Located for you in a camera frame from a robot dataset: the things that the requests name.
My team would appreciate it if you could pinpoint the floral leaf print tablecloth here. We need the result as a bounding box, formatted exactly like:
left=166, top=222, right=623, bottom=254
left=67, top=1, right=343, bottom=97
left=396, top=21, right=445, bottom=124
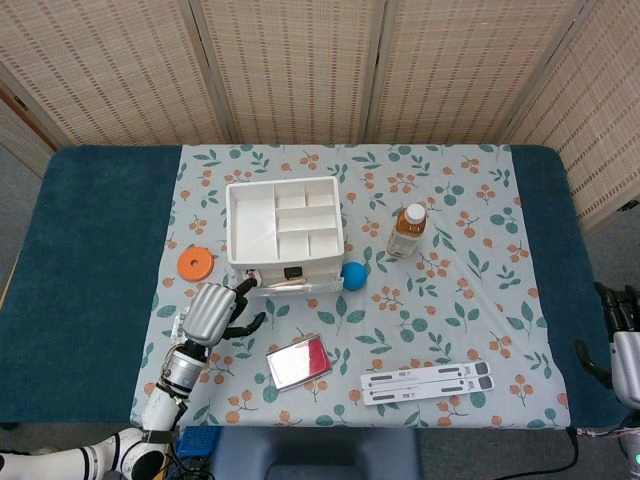
left=129, top=143, right=572, bottom=430

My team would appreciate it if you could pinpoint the white drawer organizer box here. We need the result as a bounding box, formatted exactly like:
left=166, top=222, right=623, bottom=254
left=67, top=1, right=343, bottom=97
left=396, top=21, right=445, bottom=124
left=224, top=175, right=347, bottom=297

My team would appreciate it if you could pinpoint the tea bottle white cap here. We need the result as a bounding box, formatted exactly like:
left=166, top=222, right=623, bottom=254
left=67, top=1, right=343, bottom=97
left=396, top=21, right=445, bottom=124
left=386, top=203, right=428, bottom=260

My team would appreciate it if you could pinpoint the woven bamboo folding screen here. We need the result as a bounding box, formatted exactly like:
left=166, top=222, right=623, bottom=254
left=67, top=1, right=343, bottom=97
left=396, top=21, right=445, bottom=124
left=0, top=0, right=640, bottom=234

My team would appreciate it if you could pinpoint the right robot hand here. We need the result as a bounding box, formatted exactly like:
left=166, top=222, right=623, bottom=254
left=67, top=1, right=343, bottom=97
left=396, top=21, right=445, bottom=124
left=574, top=281, right=640, bottom=402

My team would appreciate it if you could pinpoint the clear plastic drawer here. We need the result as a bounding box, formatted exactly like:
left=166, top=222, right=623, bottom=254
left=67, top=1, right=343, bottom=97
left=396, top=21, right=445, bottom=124
left=234, top=263, right=347, bottom=298

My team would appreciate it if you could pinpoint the blue rubber ball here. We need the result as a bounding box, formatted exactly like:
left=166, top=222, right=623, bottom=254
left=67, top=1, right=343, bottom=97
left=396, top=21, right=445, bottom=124
left=340, top=261, right=369, bottom=292

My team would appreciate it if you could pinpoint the white folded laptop stand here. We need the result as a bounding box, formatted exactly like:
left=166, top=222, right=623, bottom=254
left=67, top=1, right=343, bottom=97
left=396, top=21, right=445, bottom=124
left=359, top=361, right=496, bottom=408

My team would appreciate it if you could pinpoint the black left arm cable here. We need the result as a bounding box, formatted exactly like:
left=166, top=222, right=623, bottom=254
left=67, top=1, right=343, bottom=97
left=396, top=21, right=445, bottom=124
left=163, top=434, right=211, bottom=480

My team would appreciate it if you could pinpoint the orange disc with hole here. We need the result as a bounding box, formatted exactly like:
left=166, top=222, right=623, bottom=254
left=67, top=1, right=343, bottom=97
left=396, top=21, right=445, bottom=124
left=176, top=246, right=217, bottom=282

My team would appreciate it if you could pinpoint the blue plastic crate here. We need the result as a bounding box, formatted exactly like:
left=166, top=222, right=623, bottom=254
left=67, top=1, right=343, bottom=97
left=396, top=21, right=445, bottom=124
left=177, top=425, right=222, bottom=458

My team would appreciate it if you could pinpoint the grey blue chair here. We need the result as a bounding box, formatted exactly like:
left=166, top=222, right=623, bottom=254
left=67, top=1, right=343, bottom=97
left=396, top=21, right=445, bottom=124
left=209, top=427, right=424, bottom=480

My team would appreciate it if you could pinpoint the teal plush table cover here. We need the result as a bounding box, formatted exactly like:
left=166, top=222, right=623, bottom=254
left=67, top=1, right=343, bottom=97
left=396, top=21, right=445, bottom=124
left=0, top=144, right=629, bottom=432

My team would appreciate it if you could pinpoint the black floor cable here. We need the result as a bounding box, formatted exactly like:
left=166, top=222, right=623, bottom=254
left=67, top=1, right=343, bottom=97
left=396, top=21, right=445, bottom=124
left=542, top=427, right=582, bottom=480

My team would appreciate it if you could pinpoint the red card holder case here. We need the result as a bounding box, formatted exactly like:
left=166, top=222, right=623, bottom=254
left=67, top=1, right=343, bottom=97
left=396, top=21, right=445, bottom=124
left=265, top=333, right=334, bottom=392

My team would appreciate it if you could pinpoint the clear plastic packet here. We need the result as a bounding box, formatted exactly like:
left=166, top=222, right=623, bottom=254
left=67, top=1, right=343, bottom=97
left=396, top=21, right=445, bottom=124
left=170, top=309, right=192, bottom=347

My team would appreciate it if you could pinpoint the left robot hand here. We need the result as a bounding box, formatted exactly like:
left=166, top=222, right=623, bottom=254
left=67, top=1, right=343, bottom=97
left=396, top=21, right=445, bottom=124
left=180, top=277, right=268, bottom=347

